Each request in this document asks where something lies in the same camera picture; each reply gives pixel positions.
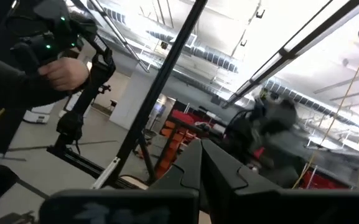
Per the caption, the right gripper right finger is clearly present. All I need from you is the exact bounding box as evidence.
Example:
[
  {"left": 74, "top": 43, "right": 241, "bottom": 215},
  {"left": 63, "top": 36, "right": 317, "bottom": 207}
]
[{"left": 200, "top": 138, "right": 281, "bottom": 224}]

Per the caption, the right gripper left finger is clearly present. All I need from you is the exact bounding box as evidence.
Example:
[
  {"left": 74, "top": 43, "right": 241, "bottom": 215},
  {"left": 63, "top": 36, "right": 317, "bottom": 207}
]
[{"left": 146, "top": 139, "right": 203, "bottom": 212}]

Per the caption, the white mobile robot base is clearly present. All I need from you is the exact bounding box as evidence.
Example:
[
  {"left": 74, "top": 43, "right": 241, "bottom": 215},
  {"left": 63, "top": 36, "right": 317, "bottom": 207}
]
[{"left": 22, "top": 103, "right": 55, "bottom": 124}]

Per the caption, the rack with orange bins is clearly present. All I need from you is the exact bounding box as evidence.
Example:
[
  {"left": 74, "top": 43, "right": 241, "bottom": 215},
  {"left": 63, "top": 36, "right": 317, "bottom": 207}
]
[{"left": 153, "top": 102, "right": 226, "bottom": 180}]

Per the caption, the rack with red bins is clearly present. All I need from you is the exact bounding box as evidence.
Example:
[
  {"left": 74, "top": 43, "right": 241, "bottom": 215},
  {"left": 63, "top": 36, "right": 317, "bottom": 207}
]
[{"left": 300, "top": 169, "right": 351, "bottom": 190}]

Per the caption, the black linear ceiling lamp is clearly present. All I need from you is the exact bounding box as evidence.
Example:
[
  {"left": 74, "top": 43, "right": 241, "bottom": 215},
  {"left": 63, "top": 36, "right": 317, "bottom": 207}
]
[{"left": 221, "top": 0, "right": 359, "bottom": 109}]

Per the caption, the person's hand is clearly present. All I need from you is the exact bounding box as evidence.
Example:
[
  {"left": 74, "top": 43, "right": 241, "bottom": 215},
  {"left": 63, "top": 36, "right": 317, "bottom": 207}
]
[{"left": 37, "top": 57, "right": 90, "bottom": 92}]

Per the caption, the yellow hanging cable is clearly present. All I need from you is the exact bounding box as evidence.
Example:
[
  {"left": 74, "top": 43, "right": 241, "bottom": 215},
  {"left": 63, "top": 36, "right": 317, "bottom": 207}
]
[{"left": 292, "top": 28, "right": 359, "bottom": 190}]

